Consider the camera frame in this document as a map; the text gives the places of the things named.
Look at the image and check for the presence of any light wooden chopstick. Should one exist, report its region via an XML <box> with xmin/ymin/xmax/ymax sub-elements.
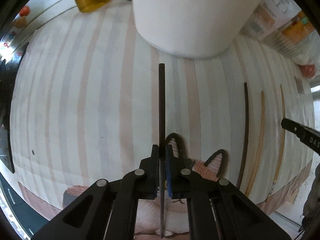
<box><xmin>245</xmin><ymin>90</ymin><xmax>265</xmax><ymax>197</ymax></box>

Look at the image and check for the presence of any dark brown chopstick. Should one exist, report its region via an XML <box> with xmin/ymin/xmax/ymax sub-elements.
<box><xmin>158</xmin><ymin>63</ymin><xmax>166</xmax><ymax>238</ymax></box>

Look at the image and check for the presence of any light bamboo chopstick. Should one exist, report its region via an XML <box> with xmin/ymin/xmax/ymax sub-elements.
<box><xmin>268</xmin><ymin>84</ymin><xmax>286</xmax><ymax>199</ymax></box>

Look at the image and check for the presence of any dark chopstick on mat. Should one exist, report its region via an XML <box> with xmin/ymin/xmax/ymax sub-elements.
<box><xmin>236</xmin><ymin>82</ymin><xmax>250</xmax><ymax>190</ymax></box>

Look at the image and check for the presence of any orange label bottle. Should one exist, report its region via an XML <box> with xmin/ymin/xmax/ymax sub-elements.
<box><xmin>263</xmin><ymin>11</ymin><xmax>315</xmax><ymax>58</ymax></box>

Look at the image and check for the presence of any striped cat placemat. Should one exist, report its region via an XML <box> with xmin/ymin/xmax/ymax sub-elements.
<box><xmin>10</xmin><ymin>0</ymin><xmax>314</xmax><ymax>219</ymax></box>

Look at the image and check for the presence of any white plastic bag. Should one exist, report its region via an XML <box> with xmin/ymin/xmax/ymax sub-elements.
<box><xmin>242</xmin><ymin>0</ymin><xmax>319</xmax><ymax>68</ymax></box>

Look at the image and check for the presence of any white utensil holder wooden lid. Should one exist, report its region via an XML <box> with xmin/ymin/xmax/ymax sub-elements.
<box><xmin>132</xmin><ymin>0</ymin><xmax>261</xmax><ymax>59</ymax></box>

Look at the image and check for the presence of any orange toy figure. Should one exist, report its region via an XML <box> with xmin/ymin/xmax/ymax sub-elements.
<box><xmin>11</xmin><ymin>5</ymin><xmax>30</xmax><ymax>29</ymax></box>

